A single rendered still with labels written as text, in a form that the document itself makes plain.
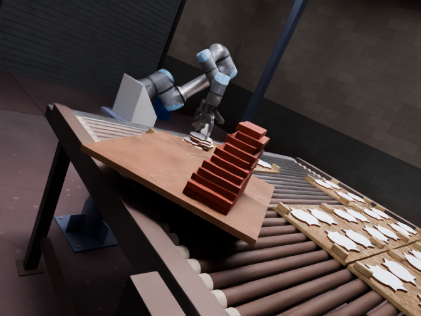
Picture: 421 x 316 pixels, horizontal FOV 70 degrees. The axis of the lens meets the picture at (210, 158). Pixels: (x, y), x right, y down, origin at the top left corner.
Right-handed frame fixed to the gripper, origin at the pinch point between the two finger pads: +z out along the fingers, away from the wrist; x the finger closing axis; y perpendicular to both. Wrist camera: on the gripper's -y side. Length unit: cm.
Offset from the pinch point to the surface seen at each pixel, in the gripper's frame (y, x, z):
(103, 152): 69, 60, -5
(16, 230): 68, -45, 99
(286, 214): -9, 65, 5
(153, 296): 71, 106, -3
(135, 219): 62, 76, 4
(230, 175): 44, 81, -14
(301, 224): -11, 72, 6
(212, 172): 47, 78, -12
